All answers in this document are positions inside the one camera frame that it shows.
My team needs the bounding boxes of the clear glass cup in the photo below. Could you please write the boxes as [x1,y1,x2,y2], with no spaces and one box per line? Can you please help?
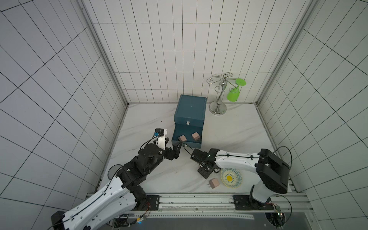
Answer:
[107,164,123,181]

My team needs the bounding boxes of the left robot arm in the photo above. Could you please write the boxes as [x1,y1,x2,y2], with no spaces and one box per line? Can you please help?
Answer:
[50,141,183,230]

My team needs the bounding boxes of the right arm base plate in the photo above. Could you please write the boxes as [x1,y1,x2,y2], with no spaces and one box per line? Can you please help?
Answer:
[233,195,274,211]

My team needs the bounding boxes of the pink plug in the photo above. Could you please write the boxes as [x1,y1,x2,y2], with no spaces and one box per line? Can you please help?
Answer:
[209,178,219,189]
[178,135,187,142]
[192,132,201,141]

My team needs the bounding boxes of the teal drawer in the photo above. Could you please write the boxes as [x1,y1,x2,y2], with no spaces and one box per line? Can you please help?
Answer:
[172,124,203,149]

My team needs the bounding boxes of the green plastic wine glass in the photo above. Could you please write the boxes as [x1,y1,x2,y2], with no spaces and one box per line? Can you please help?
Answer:
[227,78,246,102]

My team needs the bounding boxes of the aluminium mounting rail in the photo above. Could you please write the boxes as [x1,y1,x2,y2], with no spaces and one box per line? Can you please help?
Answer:
[86,192,312,214]

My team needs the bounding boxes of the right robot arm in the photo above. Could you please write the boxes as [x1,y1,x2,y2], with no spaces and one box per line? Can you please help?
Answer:
[191,149,290,204]

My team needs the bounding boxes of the teal drawer cabinet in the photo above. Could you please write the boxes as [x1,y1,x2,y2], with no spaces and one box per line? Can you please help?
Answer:
[174,95,207,127]

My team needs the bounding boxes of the yellow patterned plate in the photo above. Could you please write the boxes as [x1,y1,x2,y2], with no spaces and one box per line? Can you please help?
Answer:
[220,168,242,188]

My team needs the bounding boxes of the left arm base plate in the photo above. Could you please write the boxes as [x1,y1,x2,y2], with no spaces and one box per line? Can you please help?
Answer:
[137,195,160,211]

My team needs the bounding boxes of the silver glass rack stand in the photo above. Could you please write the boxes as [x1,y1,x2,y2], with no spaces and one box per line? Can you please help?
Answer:
[207,72,233,116]

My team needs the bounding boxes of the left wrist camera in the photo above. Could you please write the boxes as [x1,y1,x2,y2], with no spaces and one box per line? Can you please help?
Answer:
[154,128,167,150]

